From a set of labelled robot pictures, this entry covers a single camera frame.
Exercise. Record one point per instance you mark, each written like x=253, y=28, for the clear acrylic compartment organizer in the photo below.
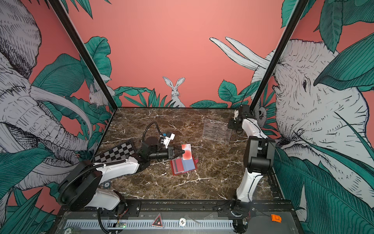
x=217, y=131

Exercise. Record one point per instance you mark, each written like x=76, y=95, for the black white checkerboard calibration board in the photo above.
x=120, y=152

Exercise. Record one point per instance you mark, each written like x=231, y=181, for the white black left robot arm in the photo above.
x=83, y=187

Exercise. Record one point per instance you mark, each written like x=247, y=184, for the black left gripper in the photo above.
x=171, y=152

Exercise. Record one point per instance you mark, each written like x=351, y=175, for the black corner frame post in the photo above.
x=293, y=20
x=77, y=41

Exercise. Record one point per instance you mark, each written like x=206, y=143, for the red warning triangle sticker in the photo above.
x=158, y=222

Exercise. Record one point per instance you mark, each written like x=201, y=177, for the orange small connector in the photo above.
x=276, y=218

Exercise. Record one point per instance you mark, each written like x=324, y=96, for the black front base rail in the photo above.
x=232, y=209

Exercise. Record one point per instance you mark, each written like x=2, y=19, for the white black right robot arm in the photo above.
x=259, y=154

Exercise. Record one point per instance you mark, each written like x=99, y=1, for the black right corner frame post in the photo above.
x=293, y=20

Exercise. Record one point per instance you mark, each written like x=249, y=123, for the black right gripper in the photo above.
x=232, y=124

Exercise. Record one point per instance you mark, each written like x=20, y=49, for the white ventilation grille strip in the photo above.
x=147, y=224

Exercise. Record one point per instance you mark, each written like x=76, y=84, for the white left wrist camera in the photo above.
x=167, y=138

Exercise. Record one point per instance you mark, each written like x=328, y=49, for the white red credit card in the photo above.
x=187, y=155

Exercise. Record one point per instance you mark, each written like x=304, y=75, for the round white sticker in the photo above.
x=182, y=222

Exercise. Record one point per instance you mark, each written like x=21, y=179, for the black left corner frame post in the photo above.
x=77, y=41

